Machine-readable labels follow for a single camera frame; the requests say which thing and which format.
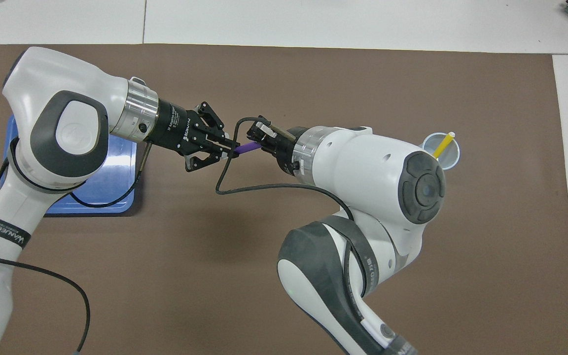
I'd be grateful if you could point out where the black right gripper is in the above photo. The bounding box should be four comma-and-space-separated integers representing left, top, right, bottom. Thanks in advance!
246, 116, 298, 177

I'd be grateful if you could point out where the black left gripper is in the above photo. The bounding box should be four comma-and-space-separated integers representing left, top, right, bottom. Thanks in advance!
152, 99, 240, 173

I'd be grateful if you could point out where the yellow pen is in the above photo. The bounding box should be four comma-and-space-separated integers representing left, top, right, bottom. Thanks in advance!
433, 131, 456, 159

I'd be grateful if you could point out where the blue plastic tray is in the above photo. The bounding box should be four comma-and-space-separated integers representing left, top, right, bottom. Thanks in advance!
3, 114, 141, 216

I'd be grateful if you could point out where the brown table mat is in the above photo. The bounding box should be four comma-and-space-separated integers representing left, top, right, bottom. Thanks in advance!
0, 43, 568, 355

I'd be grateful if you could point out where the translucent plastic cup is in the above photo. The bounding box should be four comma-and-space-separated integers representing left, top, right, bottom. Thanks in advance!
420, 132, 461, 171

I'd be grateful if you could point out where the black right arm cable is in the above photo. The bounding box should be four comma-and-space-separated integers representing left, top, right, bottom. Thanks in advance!
215, 116, 368, 296

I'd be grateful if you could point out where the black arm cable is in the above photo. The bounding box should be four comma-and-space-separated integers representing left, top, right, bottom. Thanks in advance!
0, 141, 155, 355
215, 116, 368, 296

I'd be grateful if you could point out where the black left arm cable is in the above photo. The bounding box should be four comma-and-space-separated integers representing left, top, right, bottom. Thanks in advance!
0, 141, 155, 355

